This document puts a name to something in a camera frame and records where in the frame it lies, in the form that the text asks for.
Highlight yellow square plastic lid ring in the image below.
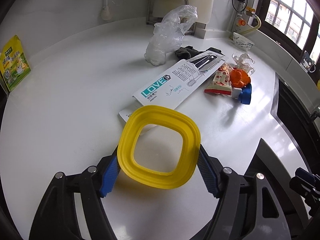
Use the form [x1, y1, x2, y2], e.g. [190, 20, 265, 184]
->
[117, 105, 202, 190]

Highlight blue strap with white clip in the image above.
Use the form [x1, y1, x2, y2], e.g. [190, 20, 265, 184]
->
[231, 82, 253, 105]

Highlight white LOVE toothbrush package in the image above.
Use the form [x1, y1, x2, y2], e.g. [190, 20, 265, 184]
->
[119, 50, 227, 122]

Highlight white paper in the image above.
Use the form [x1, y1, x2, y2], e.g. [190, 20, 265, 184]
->
[232, 53, 255, 76]

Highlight dark grey cloth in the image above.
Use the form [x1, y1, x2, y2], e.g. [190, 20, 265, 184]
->
[175, 46, 203, 60]

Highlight black kitchen sink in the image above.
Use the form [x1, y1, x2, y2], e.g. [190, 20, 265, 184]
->
[271, 74, 319, 174]

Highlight red white snack bag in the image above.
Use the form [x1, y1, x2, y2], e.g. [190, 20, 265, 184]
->
[204, 63, 232, 96]

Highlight orange plastic toy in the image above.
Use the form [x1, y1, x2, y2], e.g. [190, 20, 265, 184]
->
[229, 69, 251, 88]

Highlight glass mug with panda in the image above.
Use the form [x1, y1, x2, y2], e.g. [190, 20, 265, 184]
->
[300, 50, 316, 73]

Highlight white patterned ceramic bowl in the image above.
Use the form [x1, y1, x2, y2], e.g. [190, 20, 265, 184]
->
[233, 32, 254, 51]

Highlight metal cutting board rack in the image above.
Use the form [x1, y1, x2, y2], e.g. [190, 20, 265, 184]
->
[146, 0, 195, 26]

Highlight clear crumpled plastic bag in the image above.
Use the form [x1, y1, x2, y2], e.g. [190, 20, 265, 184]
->
[144, 5, 197, 66]

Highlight yellow green drink mix pouch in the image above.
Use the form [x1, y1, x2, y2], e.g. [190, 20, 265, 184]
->
[1, 35, 31, 92]

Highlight blue white bottle brush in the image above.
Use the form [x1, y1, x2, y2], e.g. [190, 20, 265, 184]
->
[100, 0, 112, 21]

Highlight orange wall outlet knob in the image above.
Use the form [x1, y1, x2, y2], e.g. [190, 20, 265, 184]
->
[236, 17, 246, 27]

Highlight yellow gas hose with valve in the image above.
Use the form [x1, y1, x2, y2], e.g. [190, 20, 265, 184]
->
[233, 7, 262, 37]

